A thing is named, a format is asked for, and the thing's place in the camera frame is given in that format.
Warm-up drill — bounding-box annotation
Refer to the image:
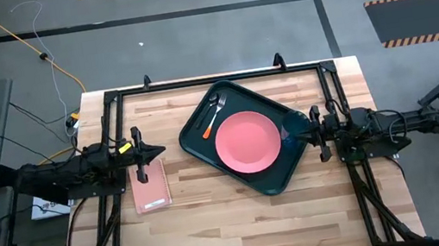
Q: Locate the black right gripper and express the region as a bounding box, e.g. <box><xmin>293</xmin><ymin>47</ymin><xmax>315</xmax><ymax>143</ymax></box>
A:
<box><xmin>292</xmin><ymin>101</ymin><xmax>347</xmax><ymax>167</ymax></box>

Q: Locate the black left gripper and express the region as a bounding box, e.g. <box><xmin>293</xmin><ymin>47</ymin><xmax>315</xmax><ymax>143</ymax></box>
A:
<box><xmin>114</xmin><ymin>121</ymin><xmax>172</xmax><ymax>188</ymax></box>

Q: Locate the blue translucent cup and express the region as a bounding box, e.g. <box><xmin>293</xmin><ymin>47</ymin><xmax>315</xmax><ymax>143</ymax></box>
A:
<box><xmin>278</xmin><ymin>108</ymin><xmax>316</xmax><ymax>154</ymax></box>

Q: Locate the pink round plate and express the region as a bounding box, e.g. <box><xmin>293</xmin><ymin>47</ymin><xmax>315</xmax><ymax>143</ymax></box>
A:
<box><xmin>210</xmin><ymin>106</ymin><xmax>286</xmax><ymax>180</ymax></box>

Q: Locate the fork with orange handle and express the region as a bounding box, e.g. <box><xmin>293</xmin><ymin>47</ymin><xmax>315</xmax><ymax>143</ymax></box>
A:
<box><xmin>197</xmin><ymin>91</ymin><xmax>235</xmax><ymax>140</ymax></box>

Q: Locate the dark metal spoon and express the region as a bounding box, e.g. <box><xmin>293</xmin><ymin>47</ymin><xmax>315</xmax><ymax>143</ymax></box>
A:
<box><xmin>191</xmin><ymin>92</ymin><xmax>224</xmax><ymax>131</ymax></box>

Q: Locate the dark green plastic tray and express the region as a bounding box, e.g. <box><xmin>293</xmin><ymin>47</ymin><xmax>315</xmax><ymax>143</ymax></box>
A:
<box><xmin>171</xmin><ymin>67</ymin><xmax>322</xmax><ymax>210</ymax></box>

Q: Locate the yellow tag on gripper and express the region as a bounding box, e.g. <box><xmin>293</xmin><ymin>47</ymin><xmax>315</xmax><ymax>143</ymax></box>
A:
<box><xmin>116</xmin><ymin>142</ymin><xmax>134</xmax><ymax>155</ymax></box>

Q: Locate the pink spiral notebook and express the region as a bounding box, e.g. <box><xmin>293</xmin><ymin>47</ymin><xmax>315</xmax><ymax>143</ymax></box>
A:
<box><xmin>127</xmin><ymin>156</ymin><xmax>175</xmax><ymax>216</ymax></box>

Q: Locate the white power plug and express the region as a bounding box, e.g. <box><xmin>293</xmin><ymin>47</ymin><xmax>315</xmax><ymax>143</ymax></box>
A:
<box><xmin>64</xmin><ymin>111</ymin><xmax>84</xmax><ymax>138</ymax></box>

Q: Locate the white printed box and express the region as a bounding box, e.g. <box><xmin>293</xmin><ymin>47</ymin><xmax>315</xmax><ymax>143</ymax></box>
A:
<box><xmin>28</xmin><ymin>191</ymin><xmax>75</xmax><ymax>222</ymax></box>

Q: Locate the black aluminium table frame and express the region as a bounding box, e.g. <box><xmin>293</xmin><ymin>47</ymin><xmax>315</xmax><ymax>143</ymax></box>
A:
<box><xmin>35</xmin><ymin>46</ymin><xmax>429</xmax><ymax>246</ymax></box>

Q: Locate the grey thin cable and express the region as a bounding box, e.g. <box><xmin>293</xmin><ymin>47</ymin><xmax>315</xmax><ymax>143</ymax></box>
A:
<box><xmin>9</xmin><ymin>0</ymin><xmax>72</xmax><ymax>130</ymax></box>

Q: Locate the black desk cable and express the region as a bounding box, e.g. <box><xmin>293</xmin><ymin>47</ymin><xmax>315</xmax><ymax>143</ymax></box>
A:
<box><xmin>9</xmin><ymin>91</ymin><xmax>83</xmax><ymax>130</ymax></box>

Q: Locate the yellow extension cable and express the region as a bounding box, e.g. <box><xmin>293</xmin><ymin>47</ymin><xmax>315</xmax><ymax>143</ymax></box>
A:
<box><xmin>0</xmin><ymin>0</ymin><xmax>88</xmax><ymax>106</ymax></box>

